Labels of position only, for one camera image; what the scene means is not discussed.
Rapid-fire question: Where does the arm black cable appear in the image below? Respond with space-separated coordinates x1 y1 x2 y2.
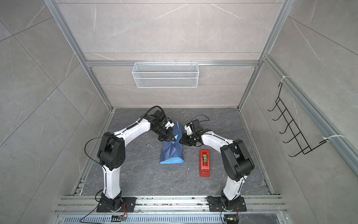
190 114 210 124
139 105 166 124

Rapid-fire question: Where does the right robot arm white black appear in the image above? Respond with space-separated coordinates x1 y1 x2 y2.
180 119 255 211

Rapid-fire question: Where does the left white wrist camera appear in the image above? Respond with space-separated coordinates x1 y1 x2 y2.
164 119 175 129

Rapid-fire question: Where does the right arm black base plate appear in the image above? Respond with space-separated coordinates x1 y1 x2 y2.
207 196 247 212

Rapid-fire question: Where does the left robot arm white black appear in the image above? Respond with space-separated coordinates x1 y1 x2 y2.
97 107 176 212

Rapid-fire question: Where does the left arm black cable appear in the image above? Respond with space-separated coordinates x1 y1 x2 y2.
139 105 166 124

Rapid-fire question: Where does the red tape dispenser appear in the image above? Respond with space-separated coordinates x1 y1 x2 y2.
199 150 210 177

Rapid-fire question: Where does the black wire hook rack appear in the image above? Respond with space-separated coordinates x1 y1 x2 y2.
267 83 328 158

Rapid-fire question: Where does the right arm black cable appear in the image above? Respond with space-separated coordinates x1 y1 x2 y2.
190 114 210 124

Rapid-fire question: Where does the light blue wrapping paper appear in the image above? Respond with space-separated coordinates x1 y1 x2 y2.
159 122 184 164

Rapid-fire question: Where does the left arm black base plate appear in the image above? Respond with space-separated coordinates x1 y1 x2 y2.
96 197 137 212

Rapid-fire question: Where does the aluminium mounting rail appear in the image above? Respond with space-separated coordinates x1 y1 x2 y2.
53 195 291 224

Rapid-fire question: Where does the white wire mesh basket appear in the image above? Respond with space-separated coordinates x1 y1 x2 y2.
132 62 200 88

